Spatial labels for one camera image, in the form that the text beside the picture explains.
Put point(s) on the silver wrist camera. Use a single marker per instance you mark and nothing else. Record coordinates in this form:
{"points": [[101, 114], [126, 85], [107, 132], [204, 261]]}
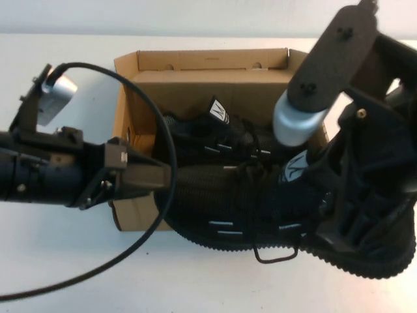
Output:
{"points": [[55, 98], [293, 124]]}

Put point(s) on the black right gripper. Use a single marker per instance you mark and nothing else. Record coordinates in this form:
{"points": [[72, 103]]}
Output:
{"points": [[368, 146]]}

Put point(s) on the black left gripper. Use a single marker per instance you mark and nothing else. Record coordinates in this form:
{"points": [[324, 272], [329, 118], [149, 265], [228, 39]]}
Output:
{"points": [[94, 172]]}

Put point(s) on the black left camera mount bracket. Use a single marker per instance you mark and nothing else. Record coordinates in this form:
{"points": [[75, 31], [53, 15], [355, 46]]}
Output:
{"points": [[26, 117]]}

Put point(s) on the black mesh sneaker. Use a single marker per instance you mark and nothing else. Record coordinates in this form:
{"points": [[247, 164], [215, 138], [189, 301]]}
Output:
{"points": [[228, 195], [195, 133]]}

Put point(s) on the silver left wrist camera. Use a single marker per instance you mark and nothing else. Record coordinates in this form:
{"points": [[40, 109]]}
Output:
{"points": [[55, 98]]}

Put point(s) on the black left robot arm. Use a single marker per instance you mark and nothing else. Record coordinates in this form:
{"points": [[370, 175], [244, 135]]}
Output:
{"points": [[19, 169]]}

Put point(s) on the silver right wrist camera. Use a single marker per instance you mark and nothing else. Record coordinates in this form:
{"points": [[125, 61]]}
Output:
{"points": [[293, 124]]}

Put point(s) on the brown cardboard shoe box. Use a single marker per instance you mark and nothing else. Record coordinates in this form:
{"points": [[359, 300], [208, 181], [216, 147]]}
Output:
{"points": [[208, 75]]}

